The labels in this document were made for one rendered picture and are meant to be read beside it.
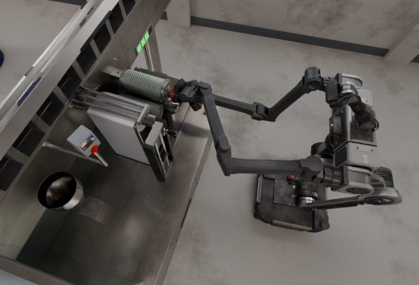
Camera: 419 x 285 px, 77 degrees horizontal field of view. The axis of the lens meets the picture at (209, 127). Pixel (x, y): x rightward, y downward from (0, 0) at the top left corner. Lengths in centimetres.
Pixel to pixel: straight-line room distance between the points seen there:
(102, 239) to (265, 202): 134
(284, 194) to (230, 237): 62
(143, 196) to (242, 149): 138
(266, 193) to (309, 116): 115
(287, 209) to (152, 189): 124
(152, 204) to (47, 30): 303
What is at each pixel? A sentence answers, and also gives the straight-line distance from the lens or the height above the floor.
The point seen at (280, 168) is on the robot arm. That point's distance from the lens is 117.
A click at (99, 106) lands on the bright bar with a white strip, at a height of 146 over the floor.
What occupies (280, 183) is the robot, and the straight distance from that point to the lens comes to 247.
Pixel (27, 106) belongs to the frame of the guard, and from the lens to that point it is 70.
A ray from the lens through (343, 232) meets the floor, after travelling 288.
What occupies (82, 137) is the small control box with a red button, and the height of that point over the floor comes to 171.
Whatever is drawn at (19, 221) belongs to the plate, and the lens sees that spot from 149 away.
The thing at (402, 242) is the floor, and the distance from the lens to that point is 316.
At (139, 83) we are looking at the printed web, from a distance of 156.
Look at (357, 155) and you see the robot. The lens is 127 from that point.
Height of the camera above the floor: 253
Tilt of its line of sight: 63 degrees down
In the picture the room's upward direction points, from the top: 6 degrees clockwise
